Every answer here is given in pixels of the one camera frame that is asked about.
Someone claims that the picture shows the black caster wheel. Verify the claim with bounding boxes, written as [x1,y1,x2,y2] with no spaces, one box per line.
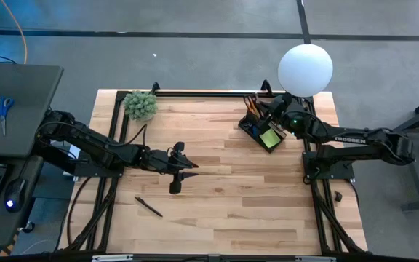
[17,221,36,235]

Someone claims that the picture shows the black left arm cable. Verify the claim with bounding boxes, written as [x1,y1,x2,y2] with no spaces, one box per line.
[124,123,148,147]

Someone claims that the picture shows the black ballpoint pen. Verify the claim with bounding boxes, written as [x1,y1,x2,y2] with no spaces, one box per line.
[134,196,164,218]

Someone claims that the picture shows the white globe table lamp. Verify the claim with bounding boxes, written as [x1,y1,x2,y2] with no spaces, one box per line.
[276,43,334,99]

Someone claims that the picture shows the green sticky note pad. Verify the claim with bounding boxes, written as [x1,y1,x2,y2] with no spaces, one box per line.
[259,128,282,148]

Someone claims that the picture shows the green plant in patterned pot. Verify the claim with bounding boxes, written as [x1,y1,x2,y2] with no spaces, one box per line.
[122,90,159,122]

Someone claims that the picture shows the black mesh desk organizer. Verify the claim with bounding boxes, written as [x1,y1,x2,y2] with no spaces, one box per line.
[237,93,288,154]

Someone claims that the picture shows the orange pencil pink eraser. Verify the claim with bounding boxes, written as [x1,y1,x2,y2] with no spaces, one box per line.
[249,95,263,117]
[243,95,256,116]

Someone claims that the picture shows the blue handled scissors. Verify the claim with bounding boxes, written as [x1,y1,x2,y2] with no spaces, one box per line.
[0,95,15,137]

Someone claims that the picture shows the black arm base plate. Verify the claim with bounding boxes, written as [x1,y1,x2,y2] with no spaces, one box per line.
[73,154,125,179]
[302,151,356,181]

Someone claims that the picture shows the orange floor cable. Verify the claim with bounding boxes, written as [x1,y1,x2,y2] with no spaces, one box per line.
[0,0,28,65]

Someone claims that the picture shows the black computer mouse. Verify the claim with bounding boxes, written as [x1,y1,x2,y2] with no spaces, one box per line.
[4,177,28,213]

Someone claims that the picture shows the grey side table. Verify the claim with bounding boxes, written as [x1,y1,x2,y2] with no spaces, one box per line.
[0,61,65,159]

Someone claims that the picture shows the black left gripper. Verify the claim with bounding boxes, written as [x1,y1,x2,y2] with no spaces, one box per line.
[145,140,200,195]

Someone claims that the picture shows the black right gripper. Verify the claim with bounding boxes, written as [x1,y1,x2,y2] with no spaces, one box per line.
[259,92,307,138]

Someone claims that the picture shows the black aluminium table frame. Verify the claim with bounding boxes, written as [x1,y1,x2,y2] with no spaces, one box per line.
[58,79,369,255]

